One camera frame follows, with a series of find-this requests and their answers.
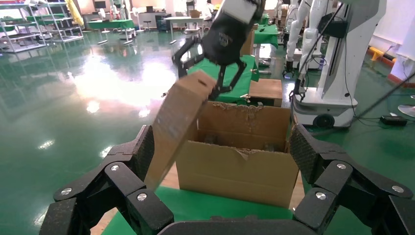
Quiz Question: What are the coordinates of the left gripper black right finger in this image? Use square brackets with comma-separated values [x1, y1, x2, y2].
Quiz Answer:
[289, 123, 415, 235]

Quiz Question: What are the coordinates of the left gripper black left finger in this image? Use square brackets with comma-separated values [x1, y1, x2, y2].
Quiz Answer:
[39, 124, 176, 235]

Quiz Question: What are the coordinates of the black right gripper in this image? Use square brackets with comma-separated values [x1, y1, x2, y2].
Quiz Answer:
[172, 13, 257, 100]

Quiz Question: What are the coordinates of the small cardboard box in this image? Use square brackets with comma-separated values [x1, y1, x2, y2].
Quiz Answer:
[144, 70, 217, 192]

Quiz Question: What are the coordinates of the brown cardboard panel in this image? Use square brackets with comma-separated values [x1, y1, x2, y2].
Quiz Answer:
[240, 29, 255, 56]

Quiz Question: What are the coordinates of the large open cardboard carton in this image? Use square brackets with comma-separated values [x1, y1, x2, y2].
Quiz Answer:
[161, 100, 305, 211]

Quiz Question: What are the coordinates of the green tablecloth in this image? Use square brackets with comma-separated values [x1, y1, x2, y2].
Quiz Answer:
[187, 54, 260, 104]
[102, 186, 294, 235]

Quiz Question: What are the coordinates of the white background table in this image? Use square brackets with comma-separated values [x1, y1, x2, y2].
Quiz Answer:
[163, 15, 205, 36]

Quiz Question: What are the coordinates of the person in white shirt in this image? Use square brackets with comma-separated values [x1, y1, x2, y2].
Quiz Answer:
[201, 0, 215, 21]

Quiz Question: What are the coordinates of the brown wooden side table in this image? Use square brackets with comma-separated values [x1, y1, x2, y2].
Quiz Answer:
[248, 78, 283, 108]

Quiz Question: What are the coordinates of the black cabinet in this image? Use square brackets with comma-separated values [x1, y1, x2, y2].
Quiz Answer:
[155, 13, 172, 32]

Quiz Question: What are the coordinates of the green covered background table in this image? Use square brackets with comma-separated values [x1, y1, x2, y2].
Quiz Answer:
[253, 23, 280, 50]
[87, 19, 136, 42]

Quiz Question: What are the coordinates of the black power adapter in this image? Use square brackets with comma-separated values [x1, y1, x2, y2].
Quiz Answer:
[380, 115, 408, 127]

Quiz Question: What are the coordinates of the white humanoid robot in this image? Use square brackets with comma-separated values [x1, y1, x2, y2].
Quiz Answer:
[284, 0, 325, 78]

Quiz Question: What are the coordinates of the white round stand base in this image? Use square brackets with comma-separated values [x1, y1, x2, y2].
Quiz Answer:
[397, 103, 415, 118]

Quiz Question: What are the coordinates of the white wheeled robot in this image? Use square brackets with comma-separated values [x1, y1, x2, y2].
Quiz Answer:
[289, 0, 388, 130]

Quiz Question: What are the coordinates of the yellow floor bumper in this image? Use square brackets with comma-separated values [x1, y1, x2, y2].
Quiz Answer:
[367, 46, 395, 68]

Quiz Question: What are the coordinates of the yellow hanging cover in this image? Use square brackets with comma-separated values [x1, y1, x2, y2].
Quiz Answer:
[66, 0, 85, 27]

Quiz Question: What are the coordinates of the white metal shelf rack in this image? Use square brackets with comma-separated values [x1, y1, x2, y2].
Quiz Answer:
[27, 0, 84, 44]
[0, 1, 46, 53]

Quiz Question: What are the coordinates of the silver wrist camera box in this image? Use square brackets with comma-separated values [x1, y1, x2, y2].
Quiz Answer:
[222, 0, 260, 24]

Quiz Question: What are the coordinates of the black floor cable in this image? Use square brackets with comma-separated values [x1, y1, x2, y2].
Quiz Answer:
[311, 72, 415, 135]

